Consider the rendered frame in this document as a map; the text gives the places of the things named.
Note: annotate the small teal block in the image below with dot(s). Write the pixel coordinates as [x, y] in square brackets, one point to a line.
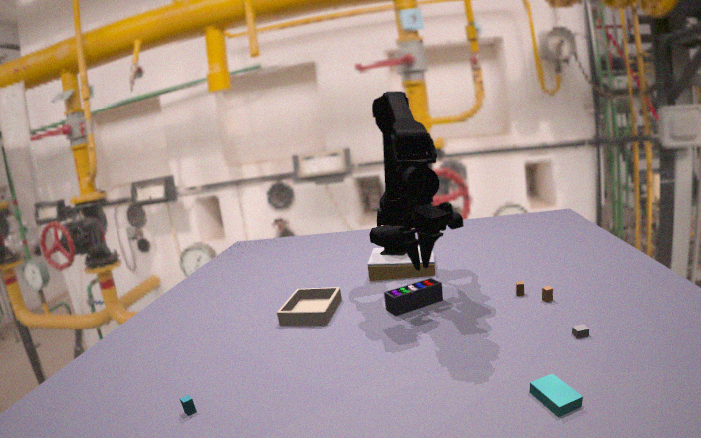
[188, 405]

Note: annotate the teal rectangular block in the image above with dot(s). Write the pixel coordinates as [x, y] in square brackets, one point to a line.
[555, 395]

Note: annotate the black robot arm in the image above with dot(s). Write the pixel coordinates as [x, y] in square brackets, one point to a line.
[405, 142]

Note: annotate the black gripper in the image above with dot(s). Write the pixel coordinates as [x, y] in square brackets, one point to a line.
[388, 235]

